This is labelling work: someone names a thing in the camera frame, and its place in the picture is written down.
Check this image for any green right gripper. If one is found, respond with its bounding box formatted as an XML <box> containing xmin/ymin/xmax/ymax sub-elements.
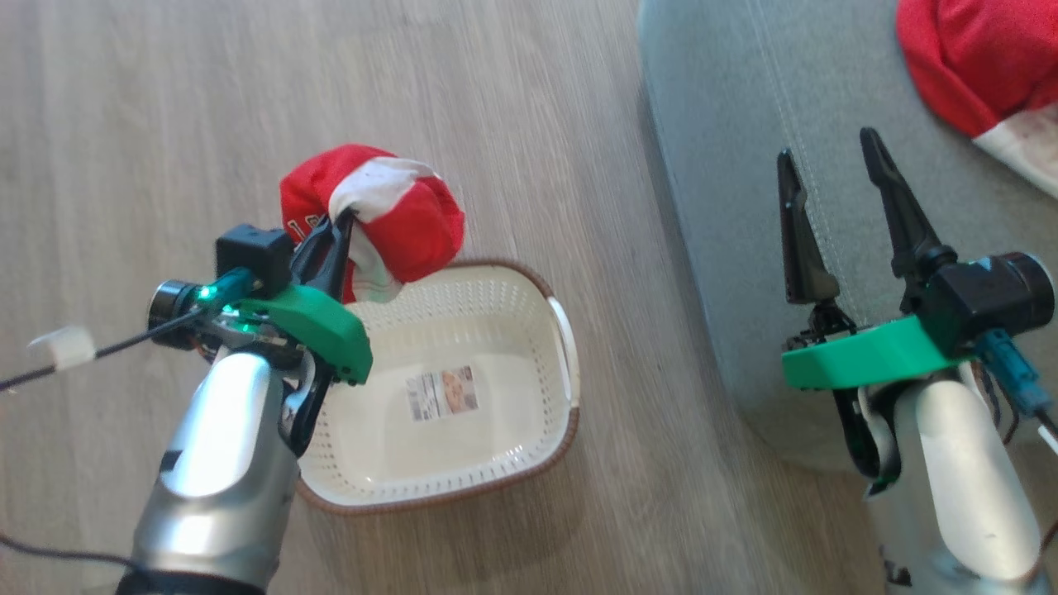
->
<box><xmin>777</xmin><ymin>126</ymin><xmax>972</xmax><ymax>391</ymax></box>

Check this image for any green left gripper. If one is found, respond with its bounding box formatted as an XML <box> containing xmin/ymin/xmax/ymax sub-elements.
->
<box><xmin>236</xmin><ymin>211</ymin><xmax>373</xmax><ymax>385</ymax></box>

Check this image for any red and white lettered garment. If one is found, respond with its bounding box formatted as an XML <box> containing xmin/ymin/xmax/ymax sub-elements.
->
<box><xmin>279</xmin><ymin>143</ymin><xmax>465</xmax><ymax>305</ymax></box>

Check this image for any red garment with white hem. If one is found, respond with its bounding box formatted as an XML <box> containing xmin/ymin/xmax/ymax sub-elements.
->
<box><xmin>895</xmin><ymin>0</ymin><xmax>1058</xmax><ymax>199</ymax></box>

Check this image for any grey fabric sofa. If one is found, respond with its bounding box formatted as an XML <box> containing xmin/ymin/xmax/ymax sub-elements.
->
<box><xmin>636</xmin><ymin>0</ymin><xmax>1058</xmax><ymax>476</ymax></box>

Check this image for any printed paper label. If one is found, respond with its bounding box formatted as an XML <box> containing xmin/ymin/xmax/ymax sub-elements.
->
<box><xmin>405</xmin><ymin>366</ymin><xmax>479</xmax><ymax>422</ymax></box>

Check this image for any cream laundry basket brown rim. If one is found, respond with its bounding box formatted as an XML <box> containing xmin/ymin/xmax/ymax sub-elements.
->
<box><xmin>293</xmin><ymin>259</ymin><xmax>582</xmax><ymax>517</ymax></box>

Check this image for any white cable tag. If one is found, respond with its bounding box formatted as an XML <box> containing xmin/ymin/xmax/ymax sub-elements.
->
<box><xmin>27</xmin><ymin>326</ymin><xmax>97</xmax><ymax>371</ymax></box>

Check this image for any thin black cable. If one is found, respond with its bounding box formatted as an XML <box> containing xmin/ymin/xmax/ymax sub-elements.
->
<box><xmin>0</xmin><ymin>533</ymin><xmax>145</xmax><ymax>575</ymax></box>

